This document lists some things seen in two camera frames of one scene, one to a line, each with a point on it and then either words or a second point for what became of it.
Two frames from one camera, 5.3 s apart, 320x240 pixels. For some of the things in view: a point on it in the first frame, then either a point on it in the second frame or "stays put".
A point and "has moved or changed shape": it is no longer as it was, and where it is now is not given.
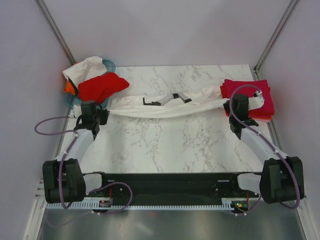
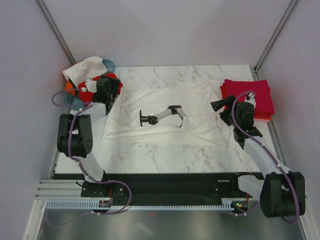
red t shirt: (100, 89) stays put
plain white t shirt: (91, 66) stays put
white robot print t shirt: (165, 105) has moved or changed shape
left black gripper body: (101, 117) -> (114, 85)
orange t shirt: (69, 88) stays put
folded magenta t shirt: (231, 87) stays put
